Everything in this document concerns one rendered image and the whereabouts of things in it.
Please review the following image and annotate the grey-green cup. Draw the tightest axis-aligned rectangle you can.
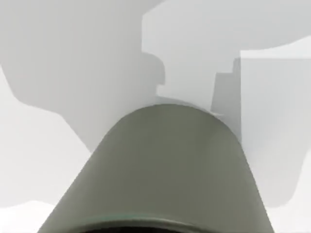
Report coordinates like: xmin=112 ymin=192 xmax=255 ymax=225
xmin=35 ymin=103 xmax=276 ymax=233

